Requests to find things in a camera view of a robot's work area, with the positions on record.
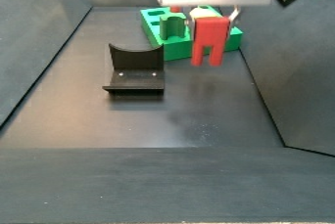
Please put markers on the black curved fixture stand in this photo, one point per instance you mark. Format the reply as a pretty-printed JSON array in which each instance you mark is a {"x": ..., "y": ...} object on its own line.
[{"x": 137, "y": 70}]

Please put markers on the red square-circle forked block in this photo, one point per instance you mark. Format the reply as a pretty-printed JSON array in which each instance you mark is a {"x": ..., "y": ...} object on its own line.
[{"x": 210, "y": 35}]

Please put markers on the green shape sorter base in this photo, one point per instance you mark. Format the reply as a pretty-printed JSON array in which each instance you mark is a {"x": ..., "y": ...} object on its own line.
[{"x": 177, "y": 48}]

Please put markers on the green arch block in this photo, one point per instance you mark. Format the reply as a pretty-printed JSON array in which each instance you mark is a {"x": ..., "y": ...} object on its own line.
[{"x": 172, "y": 25}]

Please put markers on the yellow pentagon block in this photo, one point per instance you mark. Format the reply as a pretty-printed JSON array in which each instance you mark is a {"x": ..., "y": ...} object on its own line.
[{"x": 202, "y": 13}]

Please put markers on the red tall cylinder block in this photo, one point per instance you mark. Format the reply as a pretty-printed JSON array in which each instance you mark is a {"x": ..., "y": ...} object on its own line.
[{"x": 176, "y": 9}]

